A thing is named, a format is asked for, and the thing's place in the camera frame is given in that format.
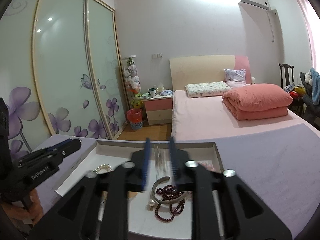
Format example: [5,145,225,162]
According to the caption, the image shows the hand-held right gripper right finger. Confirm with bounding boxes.
[168,136,293,240]

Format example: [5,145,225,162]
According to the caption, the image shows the dark wooden chair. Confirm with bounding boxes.
[279,63,295,90]

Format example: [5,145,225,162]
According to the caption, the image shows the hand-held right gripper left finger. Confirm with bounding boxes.
[27,137,152,240]

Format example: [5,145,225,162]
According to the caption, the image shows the white pearl bracelet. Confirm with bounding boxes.
[96,164,112,174]

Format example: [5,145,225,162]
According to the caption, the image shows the white air conditioner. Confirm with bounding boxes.
[239,0,270,11]

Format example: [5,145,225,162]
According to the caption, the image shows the silver cuff bracelet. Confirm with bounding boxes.
[151,176,193,205]

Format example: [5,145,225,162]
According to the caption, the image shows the pink nightstand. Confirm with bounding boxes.
[142,94,173,125]

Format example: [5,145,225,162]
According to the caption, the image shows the grey cardboard box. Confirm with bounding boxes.
[52,140,225,233]

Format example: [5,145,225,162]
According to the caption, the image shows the red trash bin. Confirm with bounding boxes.
[126,108,144,130]

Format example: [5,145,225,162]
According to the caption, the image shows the dark red bead necklace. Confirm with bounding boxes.
[155,184,187,222]

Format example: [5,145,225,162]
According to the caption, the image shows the person's left hand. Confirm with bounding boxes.
[24,189,45,227]

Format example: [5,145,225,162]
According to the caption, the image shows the patterned white pillow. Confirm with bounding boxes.
[185,81,233,98]

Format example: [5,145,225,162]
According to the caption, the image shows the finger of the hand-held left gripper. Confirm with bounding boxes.
[40,139,75,153]
[17,139,82,168]

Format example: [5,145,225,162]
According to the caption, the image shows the lilac tablecloth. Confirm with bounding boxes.
[30,122,320,240]

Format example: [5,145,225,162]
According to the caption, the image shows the lilac printed pillow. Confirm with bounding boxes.
[224,69,247,88]

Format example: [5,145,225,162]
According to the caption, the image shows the pink curtain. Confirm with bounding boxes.
[290,0,320,63]

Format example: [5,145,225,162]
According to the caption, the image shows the air conditioner pipe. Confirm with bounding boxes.
[267,10,276,43]

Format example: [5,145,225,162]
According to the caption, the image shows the folded pink quilt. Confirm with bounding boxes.
[222,84,293,120]

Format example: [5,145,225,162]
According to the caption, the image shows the pink bed with headboard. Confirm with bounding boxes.
[169,55,309,142]

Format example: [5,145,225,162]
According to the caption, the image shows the stack of plush toys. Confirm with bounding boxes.
[122,55,143,110]

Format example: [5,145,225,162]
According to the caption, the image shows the red and yellow toys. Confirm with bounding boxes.
[285,85,304,99]

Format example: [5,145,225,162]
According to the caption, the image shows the pink bead charm bracelet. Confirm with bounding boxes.
[197,162,218,173]

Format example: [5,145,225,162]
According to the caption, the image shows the floral sliding door wardrobe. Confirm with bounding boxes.
[0,0,128,160]

